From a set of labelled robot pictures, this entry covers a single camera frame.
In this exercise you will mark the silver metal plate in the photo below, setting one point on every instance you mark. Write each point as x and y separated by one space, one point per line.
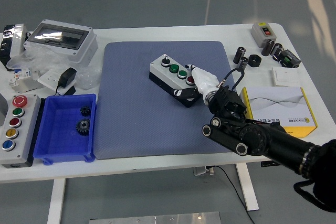
157 218

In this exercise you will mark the yellow and white cardboard box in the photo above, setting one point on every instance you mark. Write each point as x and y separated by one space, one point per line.
283 100

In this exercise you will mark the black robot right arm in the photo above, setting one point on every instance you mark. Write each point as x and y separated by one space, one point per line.
262 137

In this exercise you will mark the white wall switch panel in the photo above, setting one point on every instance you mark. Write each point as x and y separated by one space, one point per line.
287 76

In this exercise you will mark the black power strip under table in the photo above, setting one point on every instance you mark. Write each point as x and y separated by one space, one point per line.
267 164

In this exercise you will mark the clear plastic bag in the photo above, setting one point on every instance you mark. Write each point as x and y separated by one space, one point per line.
47 61

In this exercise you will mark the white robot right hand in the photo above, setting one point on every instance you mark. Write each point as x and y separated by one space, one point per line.
207 81

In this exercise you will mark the white circuit breaker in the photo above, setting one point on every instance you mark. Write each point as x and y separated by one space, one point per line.
22 75

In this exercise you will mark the white device in plastic wrap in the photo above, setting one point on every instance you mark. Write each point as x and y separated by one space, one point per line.
17 40

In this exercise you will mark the grey control unit under table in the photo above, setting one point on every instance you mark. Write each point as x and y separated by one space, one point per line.
202 170

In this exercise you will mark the large black bevel gear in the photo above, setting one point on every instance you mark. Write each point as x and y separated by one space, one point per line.
83 127

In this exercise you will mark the black cylindrical capacitor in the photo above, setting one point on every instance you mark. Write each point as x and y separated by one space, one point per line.
240 55
243 64
276 49
267 47

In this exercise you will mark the blue plastic bin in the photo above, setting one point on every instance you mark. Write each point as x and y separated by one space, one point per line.
60 142

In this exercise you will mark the silver metal bracket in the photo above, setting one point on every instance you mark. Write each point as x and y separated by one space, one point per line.
29 87

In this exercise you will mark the white socket plate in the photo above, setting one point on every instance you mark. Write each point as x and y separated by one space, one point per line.
48 78

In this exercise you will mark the black hex nut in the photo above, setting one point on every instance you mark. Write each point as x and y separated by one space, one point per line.
254 61

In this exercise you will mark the black module with green terminal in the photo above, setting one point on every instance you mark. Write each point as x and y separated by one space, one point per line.
288 58

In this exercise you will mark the grey enclosure with clear lid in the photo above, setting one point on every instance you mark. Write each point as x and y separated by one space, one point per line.
56 39

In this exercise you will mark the small black bevel gear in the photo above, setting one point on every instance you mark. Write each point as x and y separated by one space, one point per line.
85 111

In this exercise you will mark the black power adapter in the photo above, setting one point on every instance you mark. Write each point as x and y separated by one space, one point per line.
67 77

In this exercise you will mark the grey four-button control box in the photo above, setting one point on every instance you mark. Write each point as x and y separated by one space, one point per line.
160 67

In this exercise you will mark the white table leg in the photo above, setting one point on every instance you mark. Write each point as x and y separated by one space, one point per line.
248 190
55 203

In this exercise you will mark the grey five-button control station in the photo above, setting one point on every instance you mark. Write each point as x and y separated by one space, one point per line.
25 129

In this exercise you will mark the grey two-button switch box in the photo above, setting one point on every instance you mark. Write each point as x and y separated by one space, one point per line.
262 33

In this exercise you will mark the grey-blue table mat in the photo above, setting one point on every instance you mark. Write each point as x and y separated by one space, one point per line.
131 119

